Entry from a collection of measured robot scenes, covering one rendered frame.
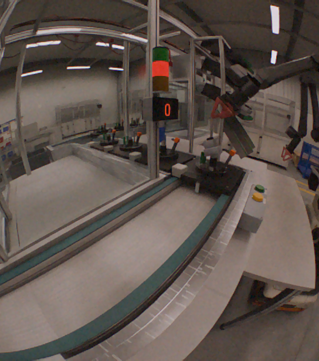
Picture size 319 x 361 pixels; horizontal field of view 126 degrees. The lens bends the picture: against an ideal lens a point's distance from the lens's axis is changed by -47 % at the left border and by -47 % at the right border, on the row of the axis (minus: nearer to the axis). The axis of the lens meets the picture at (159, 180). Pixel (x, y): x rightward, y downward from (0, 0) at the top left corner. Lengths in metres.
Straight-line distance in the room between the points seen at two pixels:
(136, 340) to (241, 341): 1.16
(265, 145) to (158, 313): 4.57
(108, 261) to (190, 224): 0.24
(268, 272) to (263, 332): 1.04
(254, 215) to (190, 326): 0.33
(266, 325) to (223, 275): 1.13
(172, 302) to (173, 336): 0.11
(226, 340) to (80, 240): 1.19
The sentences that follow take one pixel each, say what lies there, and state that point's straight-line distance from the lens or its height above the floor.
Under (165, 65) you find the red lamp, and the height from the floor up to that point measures 1.35.
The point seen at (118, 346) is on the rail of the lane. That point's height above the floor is 0.95.
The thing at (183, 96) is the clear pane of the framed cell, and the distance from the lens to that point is 1.67.
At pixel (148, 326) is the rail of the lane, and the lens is 0.26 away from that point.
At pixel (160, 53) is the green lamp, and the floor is 1.39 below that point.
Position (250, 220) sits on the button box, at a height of 0.94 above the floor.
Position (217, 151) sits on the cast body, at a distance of 0.58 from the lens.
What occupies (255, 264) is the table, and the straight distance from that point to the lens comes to 0.47.
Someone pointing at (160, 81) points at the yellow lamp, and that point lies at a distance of 0.46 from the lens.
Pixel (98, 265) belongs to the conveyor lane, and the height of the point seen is 0.92.
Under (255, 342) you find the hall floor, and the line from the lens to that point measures 1.42.
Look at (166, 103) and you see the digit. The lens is 0.46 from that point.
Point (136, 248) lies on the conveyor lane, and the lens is 0.37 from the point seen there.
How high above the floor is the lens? 1.21
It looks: 28 degrees down
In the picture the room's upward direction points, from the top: straight up
